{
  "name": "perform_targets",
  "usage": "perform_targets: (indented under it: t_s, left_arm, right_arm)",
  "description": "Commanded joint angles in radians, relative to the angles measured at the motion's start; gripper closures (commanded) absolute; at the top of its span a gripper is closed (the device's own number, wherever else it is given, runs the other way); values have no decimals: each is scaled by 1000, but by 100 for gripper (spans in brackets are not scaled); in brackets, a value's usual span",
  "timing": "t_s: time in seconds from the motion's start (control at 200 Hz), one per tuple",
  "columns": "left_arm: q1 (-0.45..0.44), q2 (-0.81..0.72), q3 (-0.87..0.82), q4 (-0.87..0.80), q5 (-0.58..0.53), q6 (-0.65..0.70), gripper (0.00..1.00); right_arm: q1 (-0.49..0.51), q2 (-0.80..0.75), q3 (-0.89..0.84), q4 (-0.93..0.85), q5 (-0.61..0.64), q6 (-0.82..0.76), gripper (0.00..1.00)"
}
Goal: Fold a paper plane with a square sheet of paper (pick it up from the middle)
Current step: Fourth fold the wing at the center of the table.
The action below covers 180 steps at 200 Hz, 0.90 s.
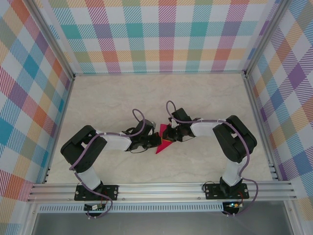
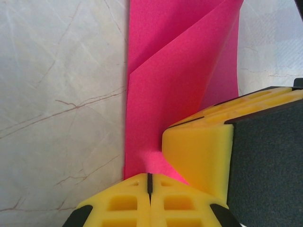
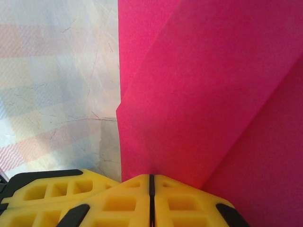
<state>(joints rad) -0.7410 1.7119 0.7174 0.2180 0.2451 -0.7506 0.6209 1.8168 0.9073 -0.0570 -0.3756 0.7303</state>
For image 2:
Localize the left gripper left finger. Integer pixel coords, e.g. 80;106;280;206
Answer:
62;173;152;227

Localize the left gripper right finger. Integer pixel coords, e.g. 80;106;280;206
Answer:
151;173;240;227

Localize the pink paper sheet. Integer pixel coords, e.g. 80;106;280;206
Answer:
123;0;243;187

